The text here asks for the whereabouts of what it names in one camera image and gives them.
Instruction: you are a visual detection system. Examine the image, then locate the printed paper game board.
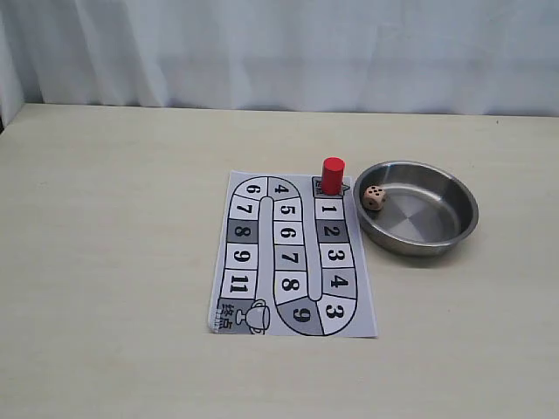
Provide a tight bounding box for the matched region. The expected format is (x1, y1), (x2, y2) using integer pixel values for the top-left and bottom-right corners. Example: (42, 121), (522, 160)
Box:
(208, 171), (378, 338)

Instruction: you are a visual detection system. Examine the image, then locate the stainless steel bowl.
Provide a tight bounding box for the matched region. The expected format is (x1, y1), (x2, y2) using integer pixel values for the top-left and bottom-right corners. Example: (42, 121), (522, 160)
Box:
(353, 161), (479, 258)

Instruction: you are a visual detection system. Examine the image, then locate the wooden die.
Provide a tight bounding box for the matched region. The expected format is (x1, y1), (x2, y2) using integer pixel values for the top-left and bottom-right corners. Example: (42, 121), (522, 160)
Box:
(362, 185), (386, 211)

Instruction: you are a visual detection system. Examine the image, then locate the white curtain backdrop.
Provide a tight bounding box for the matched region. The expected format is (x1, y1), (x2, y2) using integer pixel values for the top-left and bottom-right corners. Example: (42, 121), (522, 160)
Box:
(1, 1), (558, 122)

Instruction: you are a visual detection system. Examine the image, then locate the red cylinder game piece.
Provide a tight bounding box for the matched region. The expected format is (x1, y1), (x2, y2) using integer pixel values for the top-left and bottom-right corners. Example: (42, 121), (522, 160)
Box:
(321, 156), (345, 196)

